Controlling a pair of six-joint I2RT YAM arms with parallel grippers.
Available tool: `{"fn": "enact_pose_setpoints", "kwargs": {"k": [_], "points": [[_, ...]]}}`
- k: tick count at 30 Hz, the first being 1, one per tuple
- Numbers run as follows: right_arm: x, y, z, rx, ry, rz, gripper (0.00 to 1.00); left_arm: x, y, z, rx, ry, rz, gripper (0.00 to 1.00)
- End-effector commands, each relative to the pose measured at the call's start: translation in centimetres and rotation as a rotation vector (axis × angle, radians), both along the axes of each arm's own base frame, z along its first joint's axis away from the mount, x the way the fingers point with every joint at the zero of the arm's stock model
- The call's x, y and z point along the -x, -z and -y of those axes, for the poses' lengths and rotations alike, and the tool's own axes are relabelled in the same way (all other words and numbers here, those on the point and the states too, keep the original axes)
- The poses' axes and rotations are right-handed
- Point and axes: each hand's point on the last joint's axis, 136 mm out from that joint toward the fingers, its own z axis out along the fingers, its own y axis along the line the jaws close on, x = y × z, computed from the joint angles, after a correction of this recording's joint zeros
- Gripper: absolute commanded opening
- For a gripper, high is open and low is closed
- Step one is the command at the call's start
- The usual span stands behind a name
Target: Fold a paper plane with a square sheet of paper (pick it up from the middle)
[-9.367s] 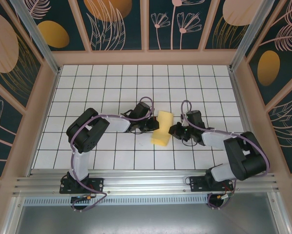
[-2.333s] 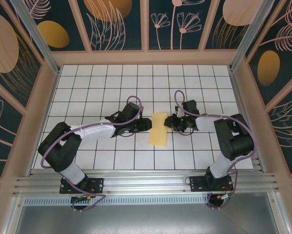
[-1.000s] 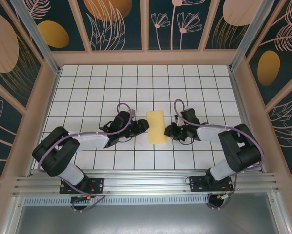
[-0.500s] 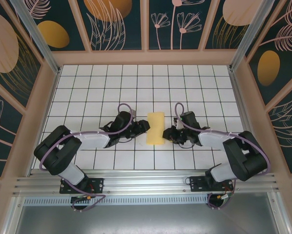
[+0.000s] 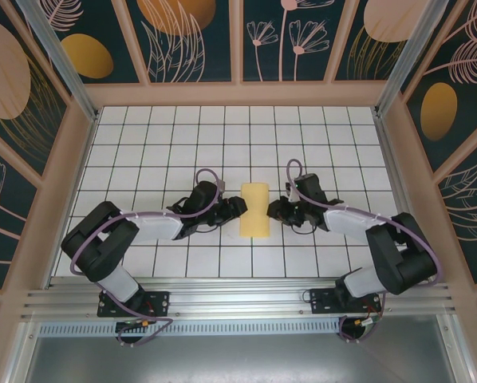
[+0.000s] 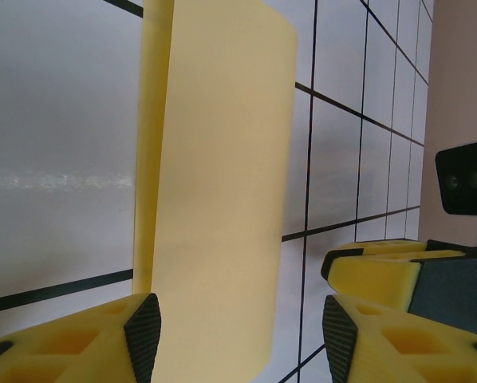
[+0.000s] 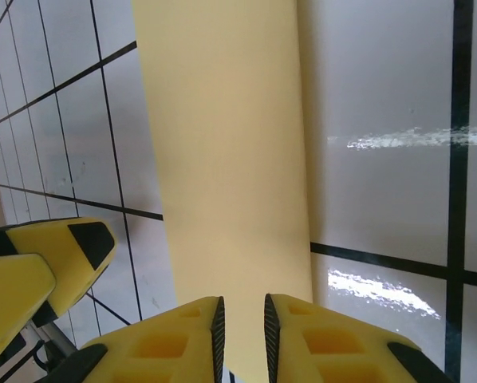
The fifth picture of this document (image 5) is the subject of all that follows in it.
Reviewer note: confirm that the aluminium corner post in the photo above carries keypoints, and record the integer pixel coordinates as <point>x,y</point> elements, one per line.
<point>62,60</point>
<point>410,60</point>

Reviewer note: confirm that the wall panel orange oval feather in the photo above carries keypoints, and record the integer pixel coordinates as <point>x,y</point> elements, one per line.
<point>87,56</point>

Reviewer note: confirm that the long aluminium mounting rail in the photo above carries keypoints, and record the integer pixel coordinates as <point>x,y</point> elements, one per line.
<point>238,299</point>

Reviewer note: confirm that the wall panel pink flowers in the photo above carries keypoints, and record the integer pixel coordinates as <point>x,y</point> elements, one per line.
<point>286,40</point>

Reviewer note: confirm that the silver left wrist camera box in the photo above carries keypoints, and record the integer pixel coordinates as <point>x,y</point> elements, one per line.
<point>221,186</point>

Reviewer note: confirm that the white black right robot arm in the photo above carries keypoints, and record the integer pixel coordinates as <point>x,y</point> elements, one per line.
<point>398,255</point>

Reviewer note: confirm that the grey metal sheet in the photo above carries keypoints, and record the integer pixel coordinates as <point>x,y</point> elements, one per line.
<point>238,359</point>

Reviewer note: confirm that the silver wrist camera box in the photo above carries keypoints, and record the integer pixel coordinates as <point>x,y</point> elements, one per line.
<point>291,193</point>
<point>221,186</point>

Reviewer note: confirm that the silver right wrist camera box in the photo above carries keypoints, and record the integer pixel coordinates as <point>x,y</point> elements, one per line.
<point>291,193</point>

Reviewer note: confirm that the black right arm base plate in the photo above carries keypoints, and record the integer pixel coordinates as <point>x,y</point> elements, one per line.
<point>322,303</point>

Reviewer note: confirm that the wall panel large pink oval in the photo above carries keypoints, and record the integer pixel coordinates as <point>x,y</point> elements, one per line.
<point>3,80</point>

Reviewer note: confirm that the aluminium side rail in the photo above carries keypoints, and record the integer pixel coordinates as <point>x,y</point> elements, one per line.
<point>396,179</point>

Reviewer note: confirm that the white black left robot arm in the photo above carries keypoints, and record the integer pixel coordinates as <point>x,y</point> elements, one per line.
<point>103,239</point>

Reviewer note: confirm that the wall panel pink oval grass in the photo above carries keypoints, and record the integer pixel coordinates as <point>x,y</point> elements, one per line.
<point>382,24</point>

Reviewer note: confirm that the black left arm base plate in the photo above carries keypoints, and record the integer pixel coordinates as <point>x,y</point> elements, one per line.
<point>158,303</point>

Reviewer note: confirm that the wall panel orange oval fern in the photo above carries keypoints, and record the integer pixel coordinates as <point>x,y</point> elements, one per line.
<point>438,111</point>

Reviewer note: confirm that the wall panel orange circle leaves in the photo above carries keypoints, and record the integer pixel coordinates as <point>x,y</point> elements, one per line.
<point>174,24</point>

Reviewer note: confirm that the yellow cloth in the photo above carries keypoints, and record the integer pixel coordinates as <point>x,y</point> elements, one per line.
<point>254,223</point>

